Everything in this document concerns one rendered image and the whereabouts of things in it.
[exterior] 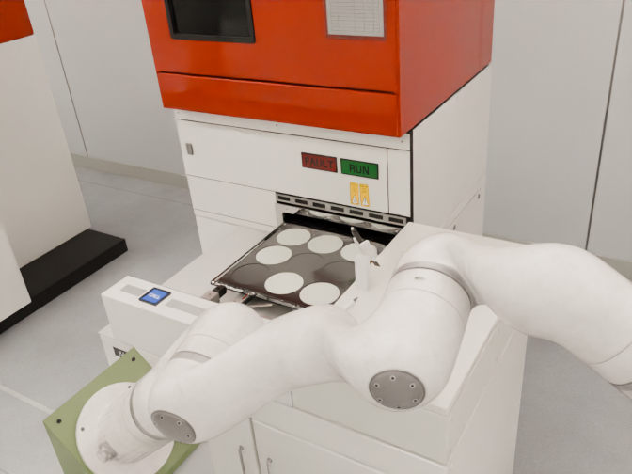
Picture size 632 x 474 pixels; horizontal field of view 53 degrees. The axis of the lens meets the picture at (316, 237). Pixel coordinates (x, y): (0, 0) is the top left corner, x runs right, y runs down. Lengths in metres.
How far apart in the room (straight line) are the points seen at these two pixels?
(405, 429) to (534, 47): 2.14
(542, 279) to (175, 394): 0.52
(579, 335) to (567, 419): 1.96
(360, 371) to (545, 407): 1.99
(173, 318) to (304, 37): 0.76
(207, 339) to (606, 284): 0.56
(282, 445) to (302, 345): 0.77
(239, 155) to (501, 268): 1.44
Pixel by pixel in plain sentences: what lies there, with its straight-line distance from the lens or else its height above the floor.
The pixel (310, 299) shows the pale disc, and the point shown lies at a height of 0.90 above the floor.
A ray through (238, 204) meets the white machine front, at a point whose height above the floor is 0.90.
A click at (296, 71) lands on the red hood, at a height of 1.37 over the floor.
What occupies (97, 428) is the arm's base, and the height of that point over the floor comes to 0.96.
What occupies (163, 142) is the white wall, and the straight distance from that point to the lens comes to 4.50.
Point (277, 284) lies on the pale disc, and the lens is 1.65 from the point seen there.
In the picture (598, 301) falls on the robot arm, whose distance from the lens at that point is 0.63.
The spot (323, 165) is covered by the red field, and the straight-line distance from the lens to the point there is 1.82.
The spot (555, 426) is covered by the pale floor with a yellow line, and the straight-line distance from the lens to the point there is 2.56.
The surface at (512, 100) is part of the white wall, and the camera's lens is 3.16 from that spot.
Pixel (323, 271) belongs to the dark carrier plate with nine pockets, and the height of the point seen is 0.90.
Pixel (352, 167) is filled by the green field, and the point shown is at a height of 1.10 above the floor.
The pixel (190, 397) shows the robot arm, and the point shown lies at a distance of 0.90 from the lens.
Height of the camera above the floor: 1.81
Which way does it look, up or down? 30 degrees down
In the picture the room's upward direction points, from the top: 5 degrees counter-clockwise
